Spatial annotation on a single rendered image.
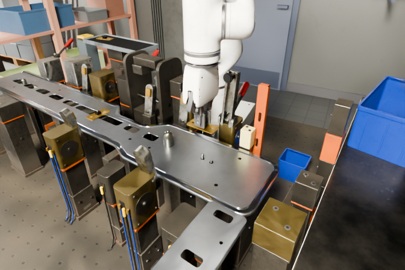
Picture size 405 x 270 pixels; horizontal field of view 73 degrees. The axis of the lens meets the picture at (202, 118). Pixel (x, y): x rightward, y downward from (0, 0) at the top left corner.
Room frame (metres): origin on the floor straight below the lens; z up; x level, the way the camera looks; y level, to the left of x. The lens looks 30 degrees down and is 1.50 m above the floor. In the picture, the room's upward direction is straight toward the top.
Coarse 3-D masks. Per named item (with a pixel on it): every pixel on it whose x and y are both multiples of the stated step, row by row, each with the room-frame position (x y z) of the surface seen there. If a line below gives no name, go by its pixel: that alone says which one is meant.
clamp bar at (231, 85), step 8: (232, 72) 0.77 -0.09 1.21; (224, 80) 0.74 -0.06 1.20; (232, 80) 0.73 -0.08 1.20; (232, 88) 0.76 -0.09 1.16; (224, 96) 0.76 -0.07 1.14; (232, 96) 0.74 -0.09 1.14; (224, 104) 0.75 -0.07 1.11; (232, 104) 0.74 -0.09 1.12; (224, 112) 0.75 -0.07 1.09; (232, 112) 0.73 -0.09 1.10
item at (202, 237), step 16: (208, 208) 0.45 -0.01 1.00; (224, 208) 0.45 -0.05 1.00; (192, 224) 0.40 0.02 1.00; (208, 224) 0.40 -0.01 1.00; (224, 224) 0.40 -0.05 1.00; (240, 224) 0.40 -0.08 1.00; (176, 240) 0.36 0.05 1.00; (192, 240) 0.36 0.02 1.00; (208, 240) 0.36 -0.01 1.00; (224, 240) 0.36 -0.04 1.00; (176, 256) 0.33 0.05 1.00; (208, 256) 0.33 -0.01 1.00; (224, 256) 0.33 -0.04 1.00
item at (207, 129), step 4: (192, 120) 0.66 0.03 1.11; (188, 124) 0.64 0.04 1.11; (192, 124) 0.64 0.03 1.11; (208, 124) 0.64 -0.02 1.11; (196, 128) 0.62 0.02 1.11; (200, 128) 0.61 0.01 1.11; (204, 128) 0.61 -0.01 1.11; (208, 128) 0.61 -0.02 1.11; (212, 128) 0.62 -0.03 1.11; (216, 128) 0.61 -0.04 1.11; (208, 132) 0.60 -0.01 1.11; (212, 132) 0.60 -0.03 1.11
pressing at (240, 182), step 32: (32, 96) 1.05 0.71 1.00; (64, 96) 1.05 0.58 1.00; (96, 128) 0.79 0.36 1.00; (160, 128) 0.79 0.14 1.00; (128, 160) 0.63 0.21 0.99; (160, 160) 0.62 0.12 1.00; (192, 160) 0.62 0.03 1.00; (224, 160) 0.62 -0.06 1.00; (256, 160) 0.62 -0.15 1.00; (192, 192) 0.50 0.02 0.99; (224, 192) 0.50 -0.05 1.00; (256, 192) 0.50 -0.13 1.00
